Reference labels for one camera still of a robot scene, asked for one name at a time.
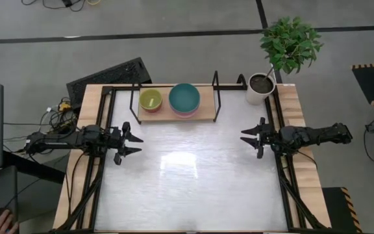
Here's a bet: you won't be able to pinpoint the wooden shelf black frame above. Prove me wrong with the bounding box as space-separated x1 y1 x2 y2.
129 70 222 125

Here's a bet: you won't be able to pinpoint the large teal bowl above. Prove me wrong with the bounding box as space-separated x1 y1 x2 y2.
168 83 201 113

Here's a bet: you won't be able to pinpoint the black mat hazard stripes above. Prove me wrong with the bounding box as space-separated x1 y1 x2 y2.
351 61 374 107
322 187 363 234

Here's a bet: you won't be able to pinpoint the black desk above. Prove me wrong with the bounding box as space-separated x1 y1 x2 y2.
1 151 66 185

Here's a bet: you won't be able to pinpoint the potted plant white pot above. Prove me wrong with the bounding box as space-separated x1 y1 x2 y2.
245 16 324 106

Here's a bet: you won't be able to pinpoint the large pink bowl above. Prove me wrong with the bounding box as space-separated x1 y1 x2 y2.
172 110 198 119

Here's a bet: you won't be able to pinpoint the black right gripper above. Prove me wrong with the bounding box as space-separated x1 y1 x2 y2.
240 117 281 159

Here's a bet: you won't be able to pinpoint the small translucent yellow bowl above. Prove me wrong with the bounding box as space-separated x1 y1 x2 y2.
139 88 164 112

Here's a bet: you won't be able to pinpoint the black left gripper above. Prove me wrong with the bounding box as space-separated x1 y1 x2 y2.
108 122 144 166

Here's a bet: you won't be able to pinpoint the tangled floor cable bundle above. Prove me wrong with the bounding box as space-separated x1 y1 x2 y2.
3 96 79 153

